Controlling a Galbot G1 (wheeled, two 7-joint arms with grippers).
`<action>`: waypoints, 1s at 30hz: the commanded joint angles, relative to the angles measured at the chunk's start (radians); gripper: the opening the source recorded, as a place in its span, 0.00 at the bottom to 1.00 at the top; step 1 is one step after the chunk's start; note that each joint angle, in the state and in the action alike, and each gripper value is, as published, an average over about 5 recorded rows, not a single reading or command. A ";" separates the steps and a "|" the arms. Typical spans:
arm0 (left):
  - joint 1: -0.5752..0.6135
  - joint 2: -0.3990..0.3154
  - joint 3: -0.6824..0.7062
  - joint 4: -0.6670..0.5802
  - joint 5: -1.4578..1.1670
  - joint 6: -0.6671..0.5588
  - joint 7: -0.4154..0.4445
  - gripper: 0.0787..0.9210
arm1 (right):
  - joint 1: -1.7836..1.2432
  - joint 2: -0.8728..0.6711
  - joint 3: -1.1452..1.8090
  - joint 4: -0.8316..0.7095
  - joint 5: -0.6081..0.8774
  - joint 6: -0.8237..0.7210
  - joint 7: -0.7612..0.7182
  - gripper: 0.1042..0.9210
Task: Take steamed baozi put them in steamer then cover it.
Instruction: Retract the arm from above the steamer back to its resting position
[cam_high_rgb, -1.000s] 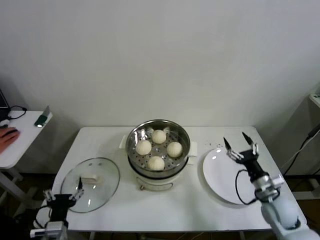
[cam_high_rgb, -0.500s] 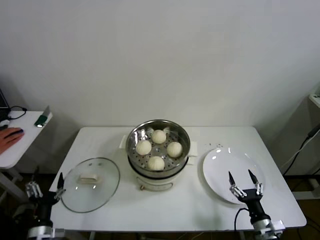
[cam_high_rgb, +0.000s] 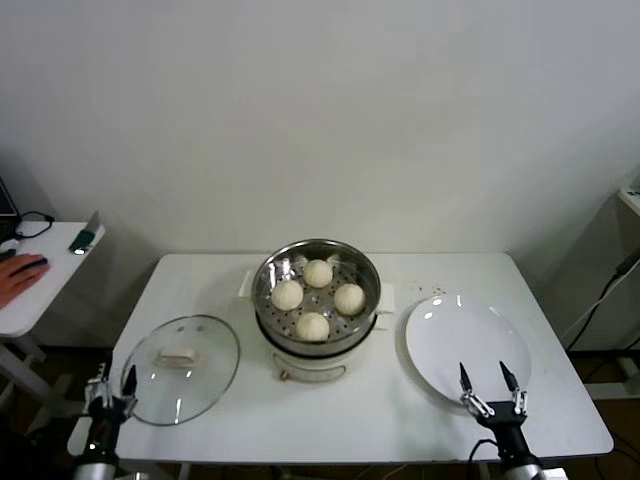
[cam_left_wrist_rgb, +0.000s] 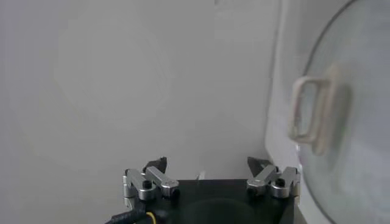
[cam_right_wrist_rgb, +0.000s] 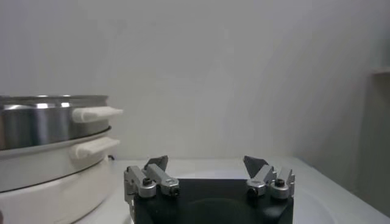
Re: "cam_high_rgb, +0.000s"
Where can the laptop screen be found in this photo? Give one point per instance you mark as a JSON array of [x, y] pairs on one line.
[[6, 200]]

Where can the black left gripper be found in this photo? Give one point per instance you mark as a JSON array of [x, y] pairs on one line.
[[105, 425]]

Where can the white steamed baozi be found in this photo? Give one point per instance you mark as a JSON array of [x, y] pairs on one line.
[[318, 273], [313, 326], [349, 298], [287, 295]]

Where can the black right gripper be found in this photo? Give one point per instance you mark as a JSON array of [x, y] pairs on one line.
[[502, 425]]

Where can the round white plate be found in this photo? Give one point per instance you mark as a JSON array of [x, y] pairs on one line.
[[465, 345]]

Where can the round glass pot lid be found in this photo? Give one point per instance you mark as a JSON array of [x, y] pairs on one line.
[[200, 360]]

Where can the perforated steel steamer basket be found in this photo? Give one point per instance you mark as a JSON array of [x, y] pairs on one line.
[[270, 275]]

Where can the bare person hand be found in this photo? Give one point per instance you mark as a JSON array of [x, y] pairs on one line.
[[16, 280]]

